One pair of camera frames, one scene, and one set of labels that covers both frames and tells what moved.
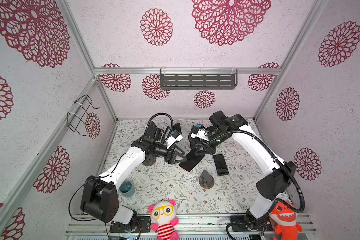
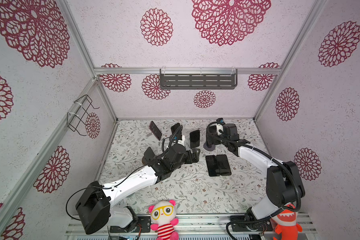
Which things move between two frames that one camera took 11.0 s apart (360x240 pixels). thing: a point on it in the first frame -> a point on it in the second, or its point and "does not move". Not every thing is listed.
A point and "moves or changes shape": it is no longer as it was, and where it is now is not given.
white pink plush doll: [163, 215] does not move
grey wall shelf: [198, 78] does not move
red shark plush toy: [284, 219] does not move
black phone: [220, 164] does not move
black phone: [192, 160] moves or changes shape
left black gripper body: [161, 150] -> [189, 159]
